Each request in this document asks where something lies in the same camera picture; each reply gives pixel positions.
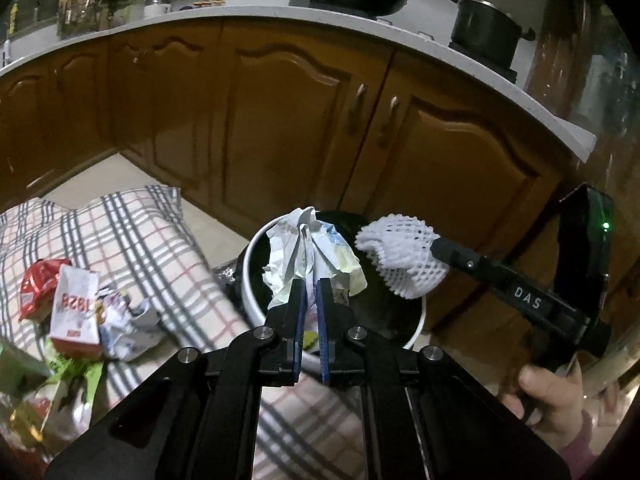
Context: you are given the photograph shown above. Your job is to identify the white foam fruit net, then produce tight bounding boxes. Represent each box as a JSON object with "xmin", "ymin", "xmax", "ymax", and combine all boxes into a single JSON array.
[{"xmin": 354, "ymin": 215, "xmax": 442, "ymax": 301}]

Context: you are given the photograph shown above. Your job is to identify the white paper wrapper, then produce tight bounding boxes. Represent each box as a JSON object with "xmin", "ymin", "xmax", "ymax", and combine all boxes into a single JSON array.
[{"xmin": 261, "ymin": 206, "xmax": 369, "ymax": 311}]

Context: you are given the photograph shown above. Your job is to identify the plastic wrapped door frame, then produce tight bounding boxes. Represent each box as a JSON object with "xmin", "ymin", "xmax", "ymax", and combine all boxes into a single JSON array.
[{"xmin": 524, "ymin": 0, "xmax": 637, "ymax": 166}]

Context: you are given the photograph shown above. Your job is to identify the clear yellow plastic wrapper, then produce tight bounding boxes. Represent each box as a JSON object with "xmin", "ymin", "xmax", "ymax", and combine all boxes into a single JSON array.
[{"xmin": 9, "ymin": 382, "xmax": 95, "ymax": 461}]

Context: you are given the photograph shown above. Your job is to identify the white and red carton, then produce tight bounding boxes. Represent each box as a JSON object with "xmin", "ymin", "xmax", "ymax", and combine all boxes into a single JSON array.
[{"xmin": 48, "ymin": 265, "xmax": 104, "ymax": 359}]

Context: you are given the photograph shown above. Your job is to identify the metal cabinet door handle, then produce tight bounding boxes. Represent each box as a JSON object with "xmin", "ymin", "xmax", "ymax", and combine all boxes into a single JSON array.
[
  {"xmin": 378, "ymin": 95, "xmax": 400, "ymax": 149},
  {"xmin": 349, "ymin": 84, "xmax": 367, "ymax": 137}
]

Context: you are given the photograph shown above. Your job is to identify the red foil snack bag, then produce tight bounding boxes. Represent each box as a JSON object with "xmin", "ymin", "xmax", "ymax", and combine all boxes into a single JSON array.
[{"xmin": 18, "ymin": 258, "xmax": 74, "ymax": 322}]

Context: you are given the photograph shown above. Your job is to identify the green box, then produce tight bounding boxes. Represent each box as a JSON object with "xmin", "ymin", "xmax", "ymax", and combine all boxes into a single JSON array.
[{"xmin": 0, "ymin": 339, "xmax": 52, "ymax": 397}]

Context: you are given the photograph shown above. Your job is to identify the black bin liner bag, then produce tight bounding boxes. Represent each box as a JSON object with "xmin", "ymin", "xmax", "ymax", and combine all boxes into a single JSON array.
[{"xmin": 212, "ymin": 210, "xmax": 423, "ymax": 346}]

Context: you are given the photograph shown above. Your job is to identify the black cooking pot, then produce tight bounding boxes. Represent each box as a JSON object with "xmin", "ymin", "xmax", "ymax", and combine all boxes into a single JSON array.
[{"xmin": 446, "ymin": 0, "xmax": 537, "ymax": 62}]

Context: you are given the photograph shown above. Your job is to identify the green snack packet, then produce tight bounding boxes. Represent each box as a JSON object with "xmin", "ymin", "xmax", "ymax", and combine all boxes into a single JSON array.
[{"xmin": 46, "ymin": 347, "xmax": 104, "ymax": 413}]

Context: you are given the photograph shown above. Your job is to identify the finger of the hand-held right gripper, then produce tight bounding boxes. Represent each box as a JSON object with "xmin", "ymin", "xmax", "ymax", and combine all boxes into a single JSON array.
[{"xmin": 431, "ymin": 236, "xmax": 493, "ymax": 286}]

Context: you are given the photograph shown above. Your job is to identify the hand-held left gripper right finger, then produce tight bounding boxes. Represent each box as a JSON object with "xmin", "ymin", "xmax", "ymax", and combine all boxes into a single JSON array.
[{"xmin": 317, "ymin": 278, "xmax": 572, "ymax": 480}]

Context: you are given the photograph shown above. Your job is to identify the crumpled silver wrapper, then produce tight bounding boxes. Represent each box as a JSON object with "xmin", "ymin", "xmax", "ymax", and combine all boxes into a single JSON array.
[{"xmin": 96, "ymin": 287, "xmax": 164, "ymax": 364}]

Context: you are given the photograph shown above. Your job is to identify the white round trash bin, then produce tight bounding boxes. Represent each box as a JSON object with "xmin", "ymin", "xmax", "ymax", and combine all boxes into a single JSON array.
[{"xmin": 235, "ymin": 208, "xmax": 429, "ymax": 375}]

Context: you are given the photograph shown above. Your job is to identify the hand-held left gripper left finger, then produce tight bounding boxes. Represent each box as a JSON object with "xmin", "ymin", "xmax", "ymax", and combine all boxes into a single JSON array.
[{"xmin": 44, "ymin": 279, "xmax": 307, "ymax": 480}]

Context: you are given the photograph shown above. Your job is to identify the plaid blanket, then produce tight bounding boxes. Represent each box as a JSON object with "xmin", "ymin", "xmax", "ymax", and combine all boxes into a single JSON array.
[{"xmin": 0, "ymin": 185, "xmax": 372, "ymax": 480}]

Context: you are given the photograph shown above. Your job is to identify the person's right forearm pink sleeve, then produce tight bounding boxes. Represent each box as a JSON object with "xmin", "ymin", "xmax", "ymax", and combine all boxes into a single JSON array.
[{"xmin": 557, "ymin": 410, "xmax": 608, "ymax": 480}]

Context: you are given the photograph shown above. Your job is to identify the person's right hand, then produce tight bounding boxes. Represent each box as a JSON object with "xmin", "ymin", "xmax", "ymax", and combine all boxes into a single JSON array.
[{"xmin": 502, "ymin": 360, "xmax": 594, "ymax": 454}]

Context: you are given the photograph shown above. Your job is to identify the brown wooden kitchen cabinet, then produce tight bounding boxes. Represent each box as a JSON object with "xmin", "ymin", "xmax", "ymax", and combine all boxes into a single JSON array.
[{"xmin": 0, "ymin": 10, "xmax": 578, "ymax": 333}]

